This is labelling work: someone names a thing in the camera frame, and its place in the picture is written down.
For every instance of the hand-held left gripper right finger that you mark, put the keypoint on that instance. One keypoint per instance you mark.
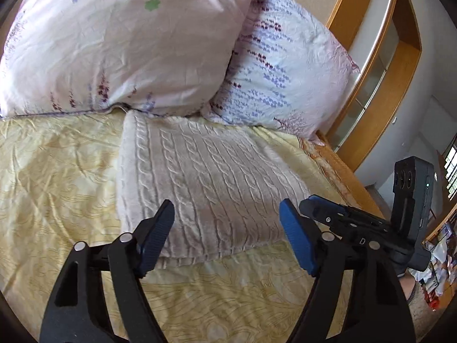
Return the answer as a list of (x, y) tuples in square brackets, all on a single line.
[(298, 239)]

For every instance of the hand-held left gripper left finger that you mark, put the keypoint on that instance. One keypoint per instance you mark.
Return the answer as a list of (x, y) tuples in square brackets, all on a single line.
[(157, 235)]

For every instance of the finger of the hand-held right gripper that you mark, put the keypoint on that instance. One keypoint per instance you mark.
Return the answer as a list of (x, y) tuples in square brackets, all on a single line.
[(319, 209)]

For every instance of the person's right forearm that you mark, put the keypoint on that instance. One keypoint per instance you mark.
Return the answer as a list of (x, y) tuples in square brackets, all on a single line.
[(407, 287)]

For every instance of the window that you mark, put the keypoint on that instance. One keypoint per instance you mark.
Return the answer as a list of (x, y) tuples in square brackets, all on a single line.
[(451, 171)]

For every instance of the cluttered wooden desk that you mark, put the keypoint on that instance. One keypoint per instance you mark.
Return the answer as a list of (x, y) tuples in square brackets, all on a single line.
[(441, 264)]

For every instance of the yellow patterned bedsheet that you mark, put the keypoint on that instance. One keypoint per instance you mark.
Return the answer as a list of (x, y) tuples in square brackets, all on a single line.
[(53, 185)]

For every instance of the white purple floral pillow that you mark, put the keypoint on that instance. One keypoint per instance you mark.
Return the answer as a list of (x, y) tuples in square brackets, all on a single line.
[(285, 71)]

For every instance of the pink floral pillow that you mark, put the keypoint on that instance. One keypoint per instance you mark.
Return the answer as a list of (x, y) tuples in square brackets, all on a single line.
[(125, 43)]

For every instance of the wooden bed side rail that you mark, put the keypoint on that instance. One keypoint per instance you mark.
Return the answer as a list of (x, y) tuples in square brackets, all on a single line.
[(357, 185)]

